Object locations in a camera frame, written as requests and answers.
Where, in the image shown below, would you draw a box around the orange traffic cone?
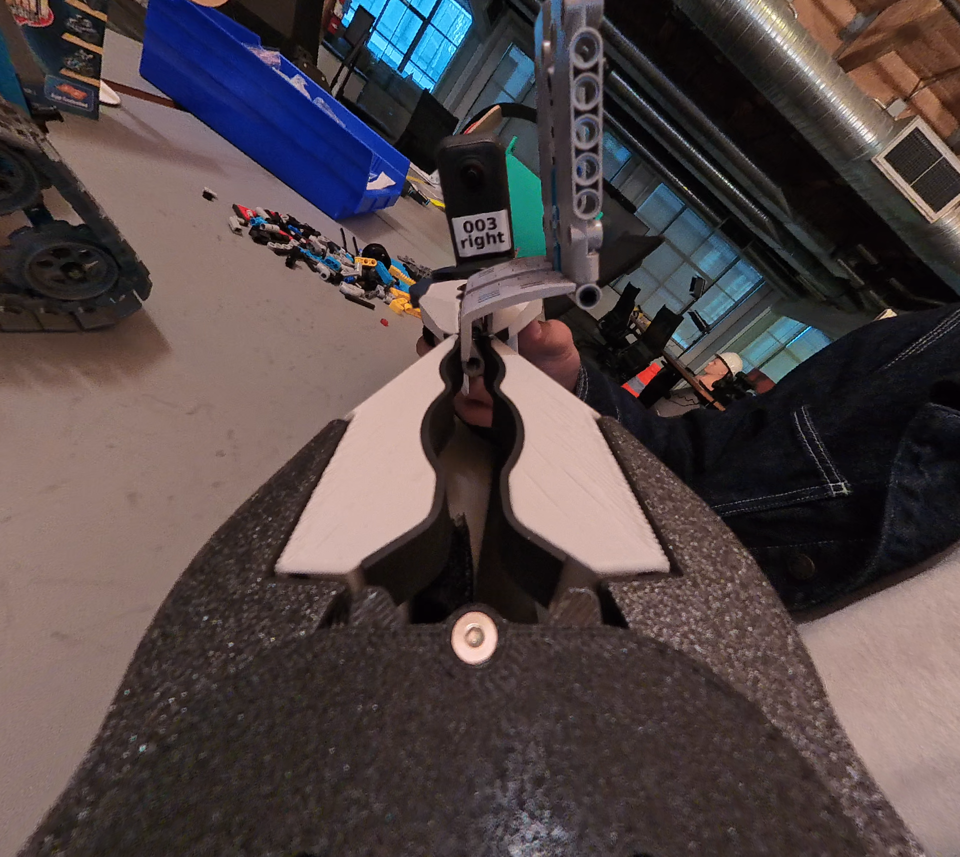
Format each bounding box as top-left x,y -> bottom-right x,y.
623,359 -> 670,402

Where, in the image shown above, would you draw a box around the clear plastic bags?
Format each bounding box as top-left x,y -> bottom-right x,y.
240,40 -> 399,194

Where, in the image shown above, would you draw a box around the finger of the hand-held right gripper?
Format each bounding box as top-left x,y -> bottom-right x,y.
419,284 -> 469,344

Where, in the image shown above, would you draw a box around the pile of small building pieces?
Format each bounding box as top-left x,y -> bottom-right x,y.
228,202 -> 429,315

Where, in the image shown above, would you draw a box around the blue plastic bin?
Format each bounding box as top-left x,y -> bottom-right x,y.
138,0 -> 411,221

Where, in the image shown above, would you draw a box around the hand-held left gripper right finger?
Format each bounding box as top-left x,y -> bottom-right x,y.
488,347 -> 673,576

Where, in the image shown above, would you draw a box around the silver ceiling duct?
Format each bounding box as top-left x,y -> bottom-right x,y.
668,0 -> 960,288

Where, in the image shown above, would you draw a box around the ceiling air vent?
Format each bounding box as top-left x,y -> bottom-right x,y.
870,119 -> 960,221

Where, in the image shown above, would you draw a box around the person's white shirt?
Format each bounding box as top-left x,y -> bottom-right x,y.
795,557 -> 960,843

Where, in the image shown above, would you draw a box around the blue tracked toy robot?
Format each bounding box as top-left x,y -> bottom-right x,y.
0,100 -> 154,333

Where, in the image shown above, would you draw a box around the person's right hand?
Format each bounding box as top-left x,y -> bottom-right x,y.
515,317 -> 589,396

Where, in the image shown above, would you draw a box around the teal plastic tub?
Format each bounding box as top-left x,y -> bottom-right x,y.
503,137 -> 610,261

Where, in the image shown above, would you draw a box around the grey blue brick assembly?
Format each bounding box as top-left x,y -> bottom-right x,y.
455,0 -> 610,381

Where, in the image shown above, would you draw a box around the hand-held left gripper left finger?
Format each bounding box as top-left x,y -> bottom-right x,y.
275,340 -> 456,581

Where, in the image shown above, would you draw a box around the grey desk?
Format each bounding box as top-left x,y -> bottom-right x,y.
0,32 -> 960,857

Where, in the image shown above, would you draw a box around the person's right forearm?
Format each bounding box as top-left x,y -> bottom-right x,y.
578,302 -> 960,611

